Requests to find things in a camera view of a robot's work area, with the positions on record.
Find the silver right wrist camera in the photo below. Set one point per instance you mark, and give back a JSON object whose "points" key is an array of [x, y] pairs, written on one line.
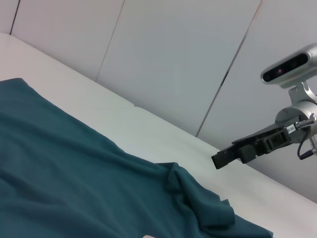
{"points": [[287, 67]]}

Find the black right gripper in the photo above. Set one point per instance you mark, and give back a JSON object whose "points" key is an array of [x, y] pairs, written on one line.
{"points": [[277, 135]]}

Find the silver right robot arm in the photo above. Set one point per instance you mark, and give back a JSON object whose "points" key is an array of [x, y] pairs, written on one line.
{"points": [[292, 115]]}

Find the teal printed t-shirt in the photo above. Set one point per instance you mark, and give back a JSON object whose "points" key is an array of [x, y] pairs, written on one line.
{"points": [[74, 161]]}

